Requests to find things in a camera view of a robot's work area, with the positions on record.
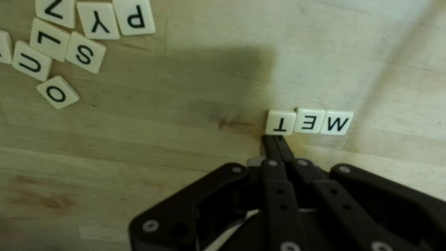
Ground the white tile letter P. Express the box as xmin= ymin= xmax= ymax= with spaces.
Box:
xmin=113 ymin=0 xmax=156 ymax=36

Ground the white tile letter L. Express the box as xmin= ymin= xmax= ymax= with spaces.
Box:
xmin=29 ymin=18 xmax=70 ymax=61

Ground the white tile letter O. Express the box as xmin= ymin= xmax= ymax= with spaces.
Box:
xmin=36 ymin=75 xmax=80 ymax=109

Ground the white tile letter M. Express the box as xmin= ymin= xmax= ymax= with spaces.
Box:
xmin=321 ymin=110 xmax=354 ymax=135

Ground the white tile letter S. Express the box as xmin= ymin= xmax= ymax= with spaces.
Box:
xmin=66 ymin=32 xmax=108 ymax=74

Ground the white tile letter Z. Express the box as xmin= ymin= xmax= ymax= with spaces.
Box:
xmin=35 ymin=0 xmax=77 ymax=28

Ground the white tile letter E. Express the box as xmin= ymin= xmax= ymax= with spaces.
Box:
xmin=294 ymin=109 xmax=326 ymax=134

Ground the white tile letter U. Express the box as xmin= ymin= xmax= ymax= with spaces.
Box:
xmin=13 ymin=41 xmax=53 ymax=81

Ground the white tile letter T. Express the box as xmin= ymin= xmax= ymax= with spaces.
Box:
xmin=265 ymin=110 xmax=297 ymax=135

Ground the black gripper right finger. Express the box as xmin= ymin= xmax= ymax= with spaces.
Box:
xmin=275 ymin=137 xmax=409 ymax=251

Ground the white tile letter Y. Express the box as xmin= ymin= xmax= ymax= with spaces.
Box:
xmin=77 ymin=1 xmax=120 ymax=41

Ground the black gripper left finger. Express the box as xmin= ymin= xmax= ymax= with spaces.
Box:
xmin=261 ymin=135 xmax=305 ymax=251

